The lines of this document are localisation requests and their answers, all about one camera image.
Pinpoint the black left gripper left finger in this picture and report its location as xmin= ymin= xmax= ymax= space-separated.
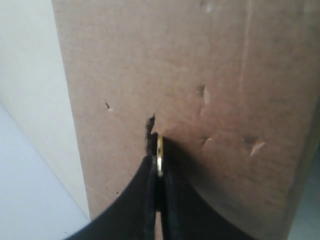
xmin=68 ymin=156 xmax=157 ymax=240

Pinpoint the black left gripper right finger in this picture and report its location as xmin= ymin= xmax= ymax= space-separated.
xmin=159 ymin=152 xmax=255 ymax=240

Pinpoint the gold coin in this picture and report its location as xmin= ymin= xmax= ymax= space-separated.
xmin=156 ymin=135 xmax=164 ymax=177

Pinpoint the brown cardboard coin box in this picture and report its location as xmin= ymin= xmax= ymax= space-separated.
xmin=52 ymin=0 xmax=320 ymax=240

